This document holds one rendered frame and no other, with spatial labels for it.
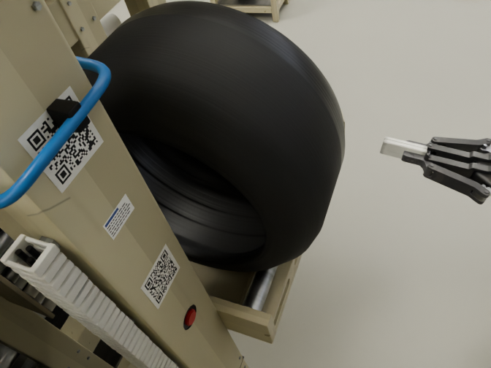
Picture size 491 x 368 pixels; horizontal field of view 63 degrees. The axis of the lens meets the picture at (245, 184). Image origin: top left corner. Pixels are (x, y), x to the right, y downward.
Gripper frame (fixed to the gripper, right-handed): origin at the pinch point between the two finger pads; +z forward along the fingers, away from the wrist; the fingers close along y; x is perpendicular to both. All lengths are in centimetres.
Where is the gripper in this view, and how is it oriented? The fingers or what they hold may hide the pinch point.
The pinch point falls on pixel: (402, 150)
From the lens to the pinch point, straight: 73.7
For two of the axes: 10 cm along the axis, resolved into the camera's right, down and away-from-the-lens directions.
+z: -9.3, -2.7, 2.4
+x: 0.3, 6.1, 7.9
